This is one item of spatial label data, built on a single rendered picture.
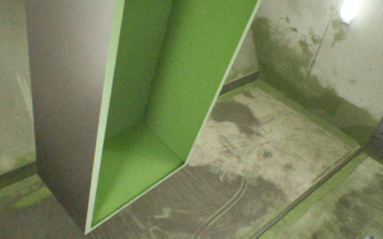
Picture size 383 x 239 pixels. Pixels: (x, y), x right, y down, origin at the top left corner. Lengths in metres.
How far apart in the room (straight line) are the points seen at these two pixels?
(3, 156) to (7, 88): 0.38
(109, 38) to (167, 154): 1.11
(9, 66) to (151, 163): 1.00
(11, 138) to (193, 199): 1.11
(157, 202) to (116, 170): 0.53
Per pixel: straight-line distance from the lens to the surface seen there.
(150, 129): 1.88
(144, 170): 1.72
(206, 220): 2.12
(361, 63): 2.86
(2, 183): 2.28
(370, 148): 3.06
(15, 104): 2.23
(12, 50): 2.25
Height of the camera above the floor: 1.74
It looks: 39 degrees down
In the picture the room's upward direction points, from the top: 9 degrees clockwise
